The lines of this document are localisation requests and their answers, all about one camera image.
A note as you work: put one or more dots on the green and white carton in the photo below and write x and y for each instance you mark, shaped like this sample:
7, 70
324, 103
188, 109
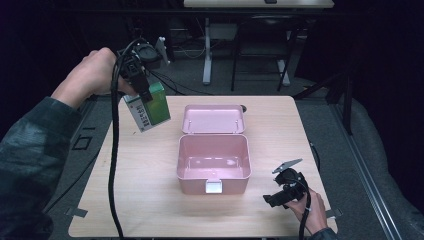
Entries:
156, 106

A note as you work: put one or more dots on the grey tape piece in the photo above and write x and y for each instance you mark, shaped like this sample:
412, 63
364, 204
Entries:
334, 213
76, 212

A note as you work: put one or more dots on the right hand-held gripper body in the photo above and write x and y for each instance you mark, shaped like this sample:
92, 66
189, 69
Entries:
295, 185

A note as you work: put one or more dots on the white desk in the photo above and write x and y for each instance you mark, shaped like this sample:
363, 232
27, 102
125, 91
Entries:
233, 3

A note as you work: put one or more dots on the person's right hand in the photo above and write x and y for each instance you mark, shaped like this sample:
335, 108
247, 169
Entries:
315, 213

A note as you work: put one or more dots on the dark item on desk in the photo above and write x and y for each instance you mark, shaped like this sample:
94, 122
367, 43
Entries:
270, 1

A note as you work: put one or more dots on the person's left hand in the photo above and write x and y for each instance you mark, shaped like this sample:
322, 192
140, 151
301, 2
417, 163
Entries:
90, 76

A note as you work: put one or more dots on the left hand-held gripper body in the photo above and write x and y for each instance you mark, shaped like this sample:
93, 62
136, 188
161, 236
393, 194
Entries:
136, 61

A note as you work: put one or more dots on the black chair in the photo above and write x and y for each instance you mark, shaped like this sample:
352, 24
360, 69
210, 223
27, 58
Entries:
266, 21

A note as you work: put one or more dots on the pink plastic lidded box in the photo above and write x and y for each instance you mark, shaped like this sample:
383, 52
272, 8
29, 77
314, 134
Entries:
213, 156

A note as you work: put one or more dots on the black table grommet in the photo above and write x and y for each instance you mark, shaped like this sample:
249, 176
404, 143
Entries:
244, 108

